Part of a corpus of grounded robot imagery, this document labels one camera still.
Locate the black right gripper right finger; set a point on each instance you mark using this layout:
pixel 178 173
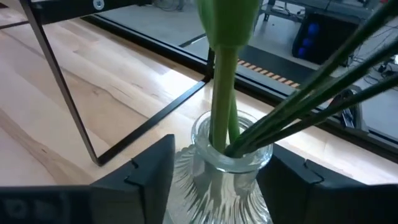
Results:
pixel 298 196

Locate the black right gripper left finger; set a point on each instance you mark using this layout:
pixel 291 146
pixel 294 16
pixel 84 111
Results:
pixel 140 193

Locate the short ribbed glass vase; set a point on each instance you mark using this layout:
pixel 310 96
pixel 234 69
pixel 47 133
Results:
pixel 217 199

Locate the pink artificial tulip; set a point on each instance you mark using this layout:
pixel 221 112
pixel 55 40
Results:
pixel 222 93

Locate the orange striped floor strip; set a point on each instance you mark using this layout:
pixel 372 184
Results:
pixel 267 73

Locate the black computer with blue lights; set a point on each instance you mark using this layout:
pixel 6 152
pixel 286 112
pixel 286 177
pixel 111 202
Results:
pixel 323 37

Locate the black metal frame stand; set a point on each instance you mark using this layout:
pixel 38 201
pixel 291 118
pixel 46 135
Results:
pixel 58 71

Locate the black table edge frame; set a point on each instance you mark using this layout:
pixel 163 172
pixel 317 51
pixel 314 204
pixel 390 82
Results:
pixel 155 46

